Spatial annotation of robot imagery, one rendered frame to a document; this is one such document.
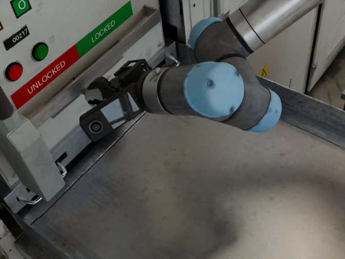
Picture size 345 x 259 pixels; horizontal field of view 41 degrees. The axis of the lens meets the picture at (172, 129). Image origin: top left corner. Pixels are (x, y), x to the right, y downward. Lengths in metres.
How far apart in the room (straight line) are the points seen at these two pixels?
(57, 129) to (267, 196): 0.44
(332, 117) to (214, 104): 0.46
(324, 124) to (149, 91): 0.48
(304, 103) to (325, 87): 1.33
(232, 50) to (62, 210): 0.47
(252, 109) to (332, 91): 1.66
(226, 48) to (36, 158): 0.36
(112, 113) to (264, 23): 0.28
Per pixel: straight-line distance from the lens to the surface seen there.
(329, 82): 2.40
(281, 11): 0.78
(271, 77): 1.70
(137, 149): 1.03
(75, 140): 1.00
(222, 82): 0.63
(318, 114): 1.05
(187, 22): 1.12
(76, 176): 1.03
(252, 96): 0.71
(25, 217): 1.00
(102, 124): 0.76
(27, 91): 0.87
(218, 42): 0.79
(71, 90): 0.89
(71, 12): 0.88
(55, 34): 0.87
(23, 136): 0.76
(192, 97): 0.64
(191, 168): 0.99
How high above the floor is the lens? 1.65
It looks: 49 degrees down
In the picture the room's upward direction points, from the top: 9 degrees counter-clockwise
